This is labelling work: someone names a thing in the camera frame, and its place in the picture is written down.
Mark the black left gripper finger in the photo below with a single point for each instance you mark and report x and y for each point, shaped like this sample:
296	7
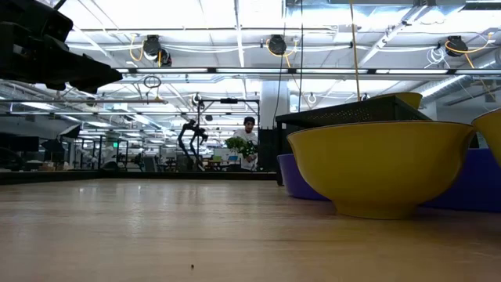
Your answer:
98	76
62	58

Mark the blue mini bowl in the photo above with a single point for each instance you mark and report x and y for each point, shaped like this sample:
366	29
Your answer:
477	184
297	180

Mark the yellow patterned mini bowl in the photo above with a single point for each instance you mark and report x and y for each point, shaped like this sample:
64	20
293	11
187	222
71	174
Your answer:
379	168
491	133
409	100

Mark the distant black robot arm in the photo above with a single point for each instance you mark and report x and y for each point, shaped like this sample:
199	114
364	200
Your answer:
193	129

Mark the long ceiling light strip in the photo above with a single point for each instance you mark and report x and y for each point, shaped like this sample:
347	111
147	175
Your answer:
254	71

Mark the leafy green plant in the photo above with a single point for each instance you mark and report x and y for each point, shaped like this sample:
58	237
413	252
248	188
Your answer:
238	145

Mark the person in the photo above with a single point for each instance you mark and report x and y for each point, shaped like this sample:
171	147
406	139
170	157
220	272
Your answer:
249	123

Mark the black cabinet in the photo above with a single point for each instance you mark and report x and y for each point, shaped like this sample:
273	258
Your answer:
268	150

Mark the black perforated metal shelf riser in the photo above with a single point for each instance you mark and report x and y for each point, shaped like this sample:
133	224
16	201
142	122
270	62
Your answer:
352	113

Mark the black aluminium table frame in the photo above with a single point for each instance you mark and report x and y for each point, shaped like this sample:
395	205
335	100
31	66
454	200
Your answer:
117	177

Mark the distant black station frame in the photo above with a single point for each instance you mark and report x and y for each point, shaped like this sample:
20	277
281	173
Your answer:
229	100

